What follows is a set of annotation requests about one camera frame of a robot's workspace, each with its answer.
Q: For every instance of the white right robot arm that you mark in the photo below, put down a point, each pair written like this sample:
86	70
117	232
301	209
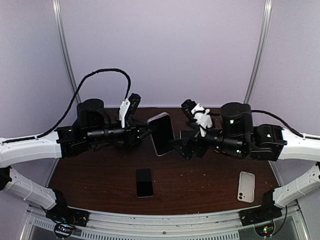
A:
269	142

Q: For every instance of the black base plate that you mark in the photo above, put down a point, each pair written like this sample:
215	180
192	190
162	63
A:
73	217
259	214

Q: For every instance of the black smartphone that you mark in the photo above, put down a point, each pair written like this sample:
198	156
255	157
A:
162	135
144	183
185	134

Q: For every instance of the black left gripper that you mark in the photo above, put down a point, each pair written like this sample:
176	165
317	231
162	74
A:
132	132

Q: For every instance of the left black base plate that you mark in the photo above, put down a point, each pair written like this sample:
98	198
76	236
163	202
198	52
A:
73	217

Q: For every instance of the white phone case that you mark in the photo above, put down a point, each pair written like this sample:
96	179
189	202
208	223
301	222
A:
246	187

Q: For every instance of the right aluminium frame post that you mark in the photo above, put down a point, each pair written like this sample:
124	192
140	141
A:
262	40

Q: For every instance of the right circuit board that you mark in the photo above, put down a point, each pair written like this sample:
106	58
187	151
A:
264	230

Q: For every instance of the aluminium front rail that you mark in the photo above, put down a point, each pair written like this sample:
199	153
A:
225	225

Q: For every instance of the left circuit board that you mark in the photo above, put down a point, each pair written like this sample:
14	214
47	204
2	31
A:
62	230

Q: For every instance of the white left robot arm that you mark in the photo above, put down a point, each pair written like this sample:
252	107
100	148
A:
61	143

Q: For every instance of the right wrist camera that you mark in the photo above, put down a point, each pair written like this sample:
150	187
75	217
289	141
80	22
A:
198	116

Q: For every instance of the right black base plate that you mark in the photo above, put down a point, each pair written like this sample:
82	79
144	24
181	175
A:
259	214

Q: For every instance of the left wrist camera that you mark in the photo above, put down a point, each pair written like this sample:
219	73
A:
128	107

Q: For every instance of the clear phone case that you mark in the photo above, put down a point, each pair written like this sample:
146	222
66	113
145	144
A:
161	133

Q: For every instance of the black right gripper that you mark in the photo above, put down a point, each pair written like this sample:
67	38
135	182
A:
185	144

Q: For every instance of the circuit board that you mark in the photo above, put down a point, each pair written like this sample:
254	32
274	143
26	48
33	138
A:
264	230
62	230

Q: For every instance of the aluminium frame post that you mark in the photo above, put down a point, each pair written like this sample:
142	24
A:
64	48
262	40

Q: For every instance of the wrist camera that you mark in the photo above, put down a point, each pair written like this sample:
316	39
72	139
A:
128	107
198	116

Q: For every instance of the left aluminium frame post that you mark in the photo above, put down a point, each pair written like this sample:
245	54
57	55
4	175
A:
64	48

